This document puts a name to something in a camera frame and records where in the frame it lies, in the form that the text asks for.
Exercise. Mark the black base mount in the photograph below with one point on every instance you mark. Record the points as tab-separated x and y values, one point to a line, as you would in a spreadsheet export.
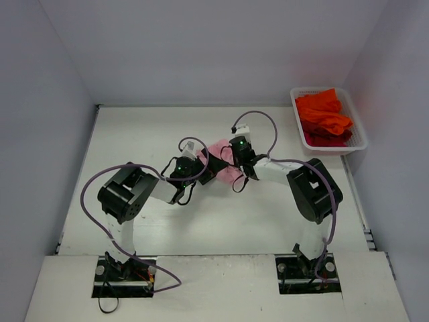
292	279
135	281

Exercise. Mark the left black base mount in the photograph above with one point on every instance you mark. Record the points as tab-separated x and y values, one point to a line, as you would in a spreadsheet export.
135	281

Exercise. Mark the white plastic basket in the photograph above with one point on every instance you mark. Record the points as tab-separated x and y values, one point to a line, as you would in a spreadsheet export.
357	142

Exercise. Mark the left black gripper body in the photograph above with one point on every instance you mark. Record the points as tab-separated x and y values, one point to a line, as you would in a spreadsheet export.
206	168

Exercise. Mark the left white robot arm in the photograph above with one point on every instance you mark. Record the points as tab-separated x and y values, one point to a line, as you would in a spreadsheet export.
123	196

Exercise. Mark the dark red t shirt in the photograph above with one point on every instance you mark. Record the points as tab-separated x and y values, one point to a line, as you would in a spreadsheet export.
315	140

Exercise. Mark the pink t shirt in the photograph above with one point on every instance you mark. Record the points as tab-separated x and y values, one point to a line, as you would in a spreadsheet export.
222	150

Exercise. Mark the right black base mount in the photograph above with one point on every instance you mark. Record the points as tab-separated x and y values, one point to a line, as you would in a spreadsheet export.
292	279

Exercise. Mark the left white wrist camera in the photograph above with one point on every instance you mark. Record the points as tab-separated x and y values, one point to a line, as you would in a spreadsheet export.
188	150

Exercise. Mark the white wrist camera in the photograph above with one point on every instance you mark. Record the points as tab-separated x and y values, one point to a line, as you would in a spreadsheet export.
241	130
188	150

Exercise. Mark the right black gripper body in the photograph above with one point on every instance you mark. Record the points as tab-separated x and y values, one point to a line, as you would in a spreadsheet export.
244	164

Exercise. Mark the orange t shirt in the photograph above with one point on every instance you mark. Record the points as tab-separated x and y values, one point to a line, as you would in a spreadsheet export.
323	110

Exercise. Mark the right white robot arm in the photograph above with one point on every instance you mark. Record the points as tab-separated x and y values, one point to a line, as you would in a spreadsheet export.
316	194

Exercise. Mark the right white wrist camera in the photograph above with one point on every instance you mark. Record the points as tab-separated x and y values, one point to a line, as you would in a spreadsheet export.
241	130

